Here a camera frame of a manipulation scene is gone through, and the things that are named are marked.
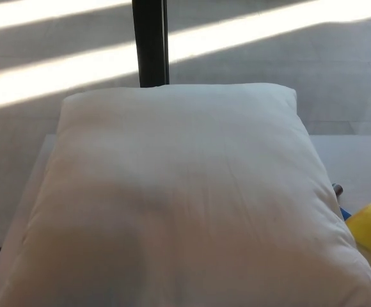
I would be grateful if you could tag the white pillow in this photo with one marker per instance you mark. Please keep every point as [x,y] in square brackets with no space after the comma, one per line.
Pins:
[179,198]

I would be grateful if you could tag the black vertical post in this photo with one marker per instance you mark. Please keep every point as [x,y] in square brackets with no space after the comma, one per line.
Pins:
[148,41]

